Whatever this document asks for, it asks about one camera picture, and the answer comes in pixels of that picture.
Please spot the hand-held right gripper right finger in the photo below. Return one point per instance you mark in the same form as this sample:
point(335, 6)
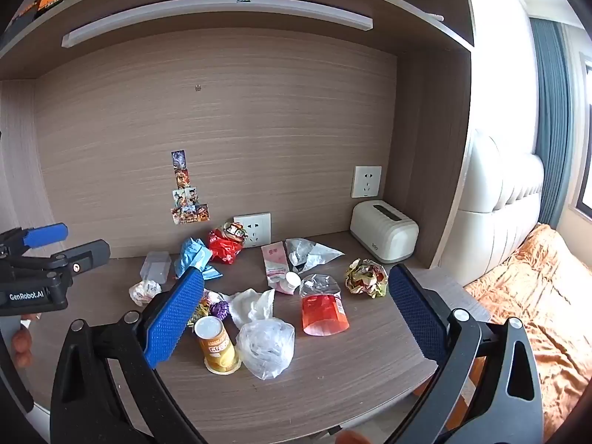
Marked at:
point(416, 319)

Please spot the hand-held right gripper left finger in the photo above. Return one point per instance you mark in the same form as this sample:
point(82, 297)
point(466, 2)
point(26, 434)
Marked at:
point(175, 319)

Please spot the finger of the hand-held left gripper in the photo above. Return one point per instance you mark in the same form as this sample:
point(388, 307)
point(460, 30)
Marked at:
point(44, 235)
point(85, 254)

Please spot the colourful paper wrapper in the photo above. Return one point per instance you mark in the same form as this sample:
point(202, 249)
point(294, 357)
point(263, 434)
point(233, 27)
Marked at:
point(366, 277)

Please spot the pink snack packet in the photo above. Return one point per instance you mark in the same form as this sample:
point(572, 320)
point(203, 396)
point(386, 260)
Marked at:
point(275, 263)

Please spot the person's left hand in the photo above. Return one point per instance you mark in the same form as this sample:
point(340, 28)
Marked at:
point(21, 341)

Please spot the yellow candy wrapper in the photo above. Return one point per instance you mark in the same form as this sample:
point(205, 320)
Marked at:
point(201, 310)

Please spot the crumpled white wrapper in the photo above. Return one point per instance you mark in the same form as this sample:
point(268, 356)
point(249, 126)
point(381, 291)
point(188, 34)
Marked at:
point(144, 292)

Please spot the purple candy wrapper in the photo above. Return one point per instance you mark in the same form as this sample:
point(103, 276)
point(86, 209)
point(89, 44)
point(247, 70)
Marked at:
point(220, 310)

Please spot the yellow paper cup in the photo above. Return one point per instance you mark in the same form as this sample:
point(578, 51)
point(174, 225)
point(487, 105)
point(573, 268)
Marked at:
point(217, 347)

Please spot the clear plastic box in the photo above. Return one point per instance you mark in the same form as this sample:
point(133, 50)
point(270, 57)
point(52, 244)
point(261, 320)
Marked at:
point(156, 266)

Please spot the light blue snack packet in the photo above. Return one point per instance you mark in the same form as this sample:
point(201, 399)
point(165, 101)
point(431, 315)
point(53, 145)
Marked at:
point(194, 254)

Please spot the white tissue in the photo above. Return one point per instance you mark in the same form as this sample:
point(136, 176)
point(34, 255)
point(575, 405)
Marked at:
point(252, 305)

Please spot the red snack packet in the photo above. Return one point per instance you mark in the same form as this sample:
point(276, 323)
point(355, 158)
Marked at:
point(224, 249)

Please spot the cream ribbed box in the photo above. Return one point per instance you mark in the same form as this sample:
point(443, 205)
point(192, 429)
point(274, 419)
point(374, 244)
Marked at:
point(384, 233)

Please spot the red clear plastic packet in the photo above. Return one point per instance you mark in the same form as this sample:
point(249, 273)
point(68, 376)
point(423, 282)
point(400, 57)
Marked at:
point(323, 312)

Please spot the clear plastic bag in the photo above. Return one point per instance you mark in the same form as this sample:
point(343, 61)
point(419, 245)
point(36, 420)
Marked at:
point(266, 347)

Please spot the colourful noodle packet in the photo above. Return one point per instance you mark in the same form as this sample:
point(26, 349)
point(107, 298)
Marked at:
point(232, 231)

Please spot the small white bottle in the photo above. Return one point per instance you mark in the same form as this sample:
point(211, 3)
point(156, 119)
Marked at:
point(291, 283)

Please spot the white plastic bag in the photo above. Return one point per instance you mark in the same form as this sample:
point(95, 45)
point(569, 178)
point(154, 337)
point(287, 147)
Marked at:
point(310, 252)

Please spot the orange blanket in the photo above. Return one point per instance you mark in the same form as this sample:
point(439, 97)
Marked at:
point(545, 296)

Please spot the cream padded headboard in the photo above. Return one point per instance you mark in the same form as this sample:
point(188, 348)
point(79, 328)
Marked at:
point(499, 203)

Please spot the grey-blue curtain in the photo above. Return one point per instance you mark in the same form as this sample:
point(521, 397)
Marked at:
point(550, 125)

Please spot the window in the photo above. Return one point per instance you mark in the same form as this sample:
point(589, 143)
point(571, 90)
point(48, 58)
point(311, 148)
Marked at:
point(585, 148)

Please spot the white light bar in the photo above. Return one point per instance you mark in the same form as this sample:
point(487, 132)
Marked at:
point(217, 14)

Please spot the group of cartoon wall stickers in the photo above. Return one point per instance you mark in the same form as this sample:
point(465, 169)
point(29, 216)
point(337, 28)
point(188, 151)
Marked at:
point(187, 199)

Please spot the white wall socket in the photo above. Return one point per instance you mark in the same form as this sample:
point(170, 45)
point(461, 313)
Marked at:
point(366, 181)
point(254, 229)

